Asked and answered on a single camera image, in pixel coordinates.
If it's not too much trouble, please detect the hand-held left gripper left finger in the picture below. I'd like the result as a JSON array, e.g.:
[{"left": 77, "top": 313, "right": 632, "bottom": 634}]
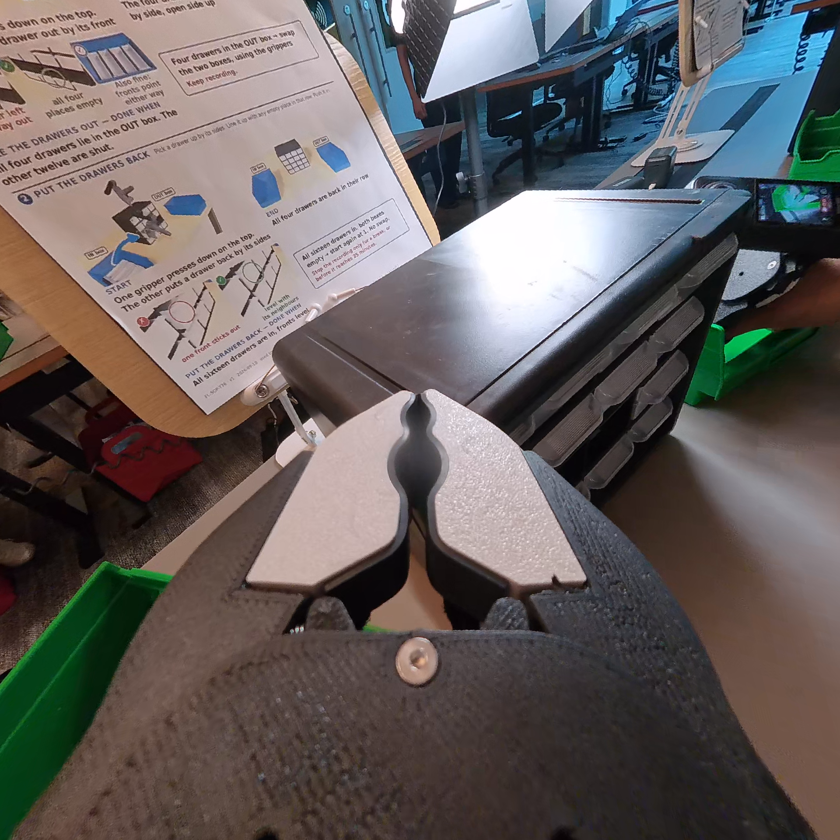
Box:
[{"left": 244, "top": 391, "right": 421, "bottom": 630}]

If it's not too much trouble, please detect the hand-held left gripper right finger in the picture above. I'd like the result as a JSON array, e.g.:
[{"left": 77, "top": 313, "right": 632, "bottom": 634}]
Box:
[{"left": 420, "top": 388, "right": 589, "bottom": 630}]

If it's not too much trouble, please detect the green plastic bin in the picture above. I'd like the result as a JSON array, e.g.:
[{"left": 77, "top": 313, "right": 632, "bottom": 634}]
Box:
[
  {"left": 787, "top": 108, "right": 840, "bottom": 181},
  {"left": 682, "top": 320, "right": 821, "bottom": 408},
  {"left": 0, "top": 561, "right": 173, "bottom": 778}
]

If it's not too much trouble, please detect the grid of clear drawers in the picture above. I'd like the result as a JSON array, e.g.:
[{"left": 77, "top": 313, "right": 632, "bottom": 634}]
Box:
[{"left": 518, "top": 233, "right": 739, "bottom": 490}]

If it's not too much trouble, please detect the black drawer cabinet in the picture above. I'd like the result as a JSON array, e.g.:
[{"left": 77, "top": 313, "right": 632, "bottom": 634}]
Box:
[{"left": 272, "top": 189, "right": 752, "bottom": 503}]

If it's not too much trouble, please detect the grey neighbouring desk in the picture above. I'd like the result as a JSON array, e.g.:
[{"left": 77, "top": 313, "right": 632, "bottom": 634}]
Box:
[{"left": 594, "top": 62, "right": 821, "bottom": 193}]

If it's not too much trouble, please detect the pale desk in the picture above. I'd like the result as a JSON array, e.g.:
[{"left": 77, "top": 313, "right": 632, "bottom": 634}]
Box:
[{"left": 141, "top": 327, "right": 840, "bottom": 840}]

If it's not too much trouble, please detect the orange-edged background desk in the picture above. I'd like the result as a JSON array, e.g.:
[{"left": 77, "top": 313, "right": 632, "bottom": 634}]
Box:
[{"left": 459, "top": 0, "right": 680, "bottom": 214}]

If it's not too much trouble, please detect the small orange-edged desk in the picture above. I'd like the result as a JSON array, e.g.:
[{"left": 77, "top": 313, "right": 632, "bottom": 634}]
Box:
[{"left": 394, "top": 125, "right": 454, "bottom": 165}]

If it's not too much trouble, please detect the person's right hand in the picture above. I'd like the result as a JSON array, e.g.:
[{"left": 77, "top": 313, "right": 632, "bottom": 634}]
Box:
[{"left": 761, "top": 258, "right": 840, "bottom": 332}]

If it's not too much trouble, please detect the white board stand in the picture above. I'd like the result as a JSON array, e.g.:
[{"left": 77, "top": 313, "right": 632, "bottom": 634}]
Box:
[{"left": 239, "top": 285, "right": 365, "bottom": 470}]

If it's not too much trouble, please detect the small black box device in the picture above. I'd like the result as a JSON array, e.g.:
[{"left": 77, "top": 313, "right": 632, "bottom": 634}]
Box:
[{"left": 645, "top": 147, "right": 679, "bottom": 191}]

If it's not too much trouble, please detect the red fabric bag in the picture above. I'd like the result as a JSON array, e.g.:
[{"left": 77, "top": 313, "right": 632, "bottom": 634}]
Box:
[{"left": 77, "top": 397, "right": 204, "bottom": 505}]

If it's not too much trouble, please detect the small board on white stand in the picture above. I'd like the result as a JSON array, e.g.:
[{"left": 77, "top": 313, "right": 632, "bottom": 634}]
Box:
[{"left": 633, "top": 0, "right": 748, "bottom": 166}]

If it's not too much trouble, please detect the black office chair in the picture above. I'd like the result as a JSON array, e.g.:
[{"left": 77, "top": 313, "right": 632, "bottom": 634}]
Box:
[{"left": 487, "top": 88, "right": 567, "bottom": 179}]

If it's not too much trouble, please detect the small white reflector panel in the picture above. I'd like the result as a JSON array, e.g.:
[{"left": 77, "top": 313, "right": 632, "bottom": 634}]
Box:
[{"left": 537, "top": 0, "right": 595, "bottom": 55}]

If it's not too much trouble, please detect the large white reflector panel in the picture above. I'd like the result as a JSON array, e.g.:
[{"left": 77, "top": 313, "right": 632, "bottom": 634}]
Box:
[{"left": 399, "top": 0, "right": 540, "bottom": 102}]

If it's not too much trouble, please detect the illustrated instruction poster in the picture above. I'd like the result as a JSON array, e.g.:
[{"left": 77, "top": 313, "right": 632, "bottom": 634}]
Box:
[{"left": 0, "top": 0, "right": 431, "bottom": 414}]

